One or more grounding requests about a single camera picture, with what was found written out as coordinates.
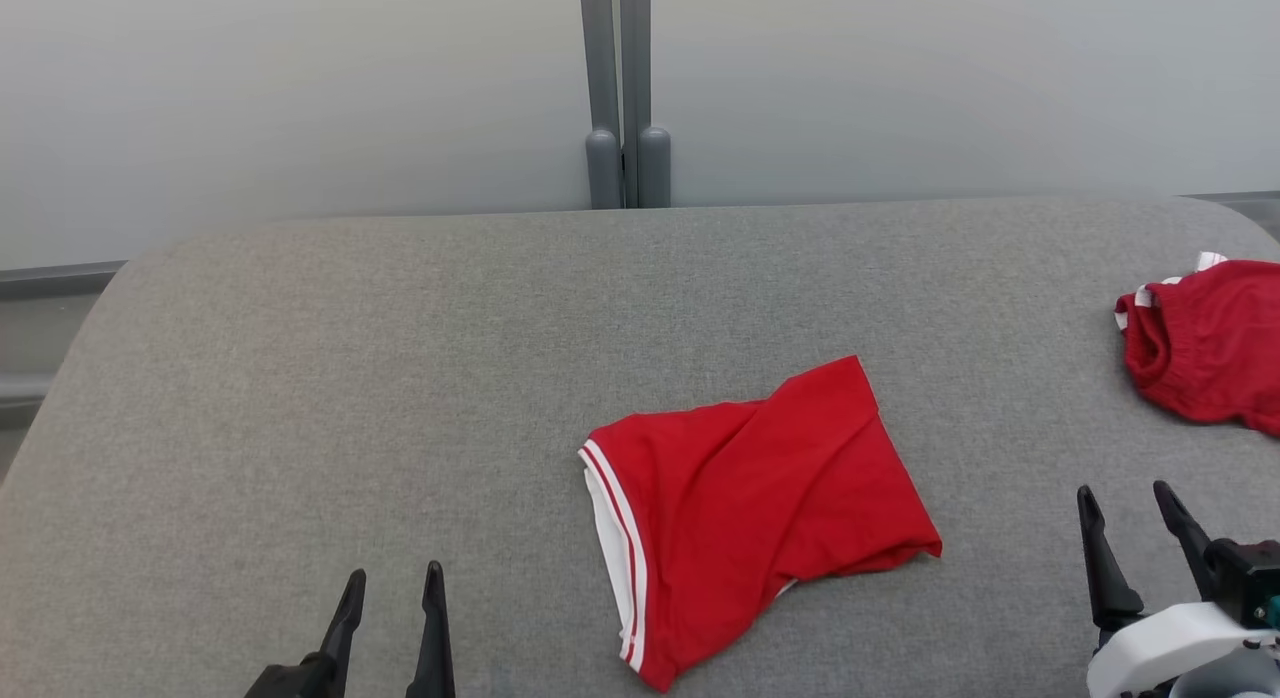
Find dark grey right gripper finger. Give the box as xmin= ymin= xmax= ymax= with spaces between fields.
xmin=1076 ymin=484 xmax=1146 ymax=636
xmin=1153 ymin=479 xmax=1219 ymax=603

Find red and white basketball jersey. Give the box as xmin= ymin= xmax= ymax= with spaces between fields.
xmin=578 ymin=354 xmax=944 ymax=694

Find red shorts with white trim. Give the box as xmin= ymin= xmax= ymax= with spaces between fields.
xmin=1114 ymin=251 xmax=1280 ymax=437

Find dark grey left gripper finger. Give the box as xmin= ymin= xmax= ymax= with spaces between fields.
xmin=405 ymin=560 xmax=458 ymax=698
xmin=318 ymin=568 xmax=368 ymax=671

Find grey partition base rail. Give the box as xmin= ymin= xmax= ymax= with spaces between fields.
xmin=1180 ymin=190 xmax=1280 ymax=215
xmin=0 ymin=261 xmax=128 ymax=301

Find beige fabric mat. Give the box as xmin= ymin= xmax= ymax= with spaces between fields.
xmin=0 ymin=193 xmax=1280 ymax=698

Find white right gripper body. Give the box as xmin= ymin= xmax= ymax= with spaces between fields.
xmin=1086 ymin=601 xmax=1280 ymax=698

